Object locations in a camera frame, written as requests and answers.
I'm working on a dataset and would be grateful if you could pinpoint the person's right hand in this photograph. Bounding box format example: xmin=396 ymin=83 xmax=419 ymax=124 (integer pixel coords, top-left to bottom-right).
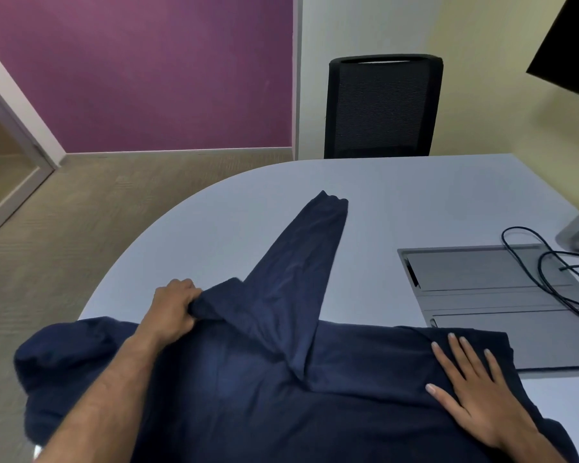
xmin=424 ymin=332 xmax=545 ymax=450

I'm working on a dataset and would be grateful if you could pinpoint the person's left hand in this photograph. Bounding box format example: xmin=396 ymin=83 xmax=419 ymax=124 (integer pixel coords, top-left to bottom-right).
xmin=136 ymin=278 xmax=205 ymax=352

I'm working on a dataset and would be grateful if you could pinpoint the navy blue hoodie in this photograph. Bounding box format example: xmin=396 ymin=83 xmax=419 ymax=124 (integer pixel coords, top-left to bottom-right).
xmin=13 ymin=190 xmax=579 ymax=463

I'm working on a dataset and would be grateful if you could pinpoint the person's left forearm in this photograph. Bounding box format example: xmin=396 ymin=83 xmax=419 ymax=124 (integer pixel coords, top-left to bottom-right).
xmin=31 ymin=330 xmax=160 ymax=463

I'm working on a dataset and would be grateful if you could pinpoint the black mesh back chair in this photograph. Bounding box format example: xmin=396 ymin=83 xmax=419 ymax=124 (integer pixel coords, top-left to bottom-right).
xmin=324 ymin=54 xmax=445 ymax=159

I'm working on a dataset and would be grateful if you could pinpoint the black television screen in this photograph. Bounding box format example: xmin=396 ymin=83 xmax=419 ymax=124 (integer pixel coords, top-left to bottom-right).
xmin=526 ymin=0 xmax=579 ymax=103

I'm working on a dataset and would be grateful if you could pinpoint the grey table cable box lid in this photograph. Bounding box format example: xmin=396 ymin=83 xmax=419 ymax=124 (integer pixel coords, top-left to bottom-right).
xmin=397 ymin=243 xmax=579 ymax=372

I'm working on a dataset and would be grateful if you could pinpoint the black coiled cable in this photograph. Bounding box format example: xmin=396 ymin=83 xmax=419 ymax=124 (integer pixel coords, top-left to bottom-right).
xmin=501 ymin=226 xmax=579 ymax=329

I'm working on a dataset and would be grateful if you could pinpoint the glass door white frame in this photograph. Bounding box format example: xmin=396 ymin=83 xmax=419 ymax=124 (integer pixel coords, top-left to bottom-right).
xmin=0 ymin=35 xmax=67 ymax=246

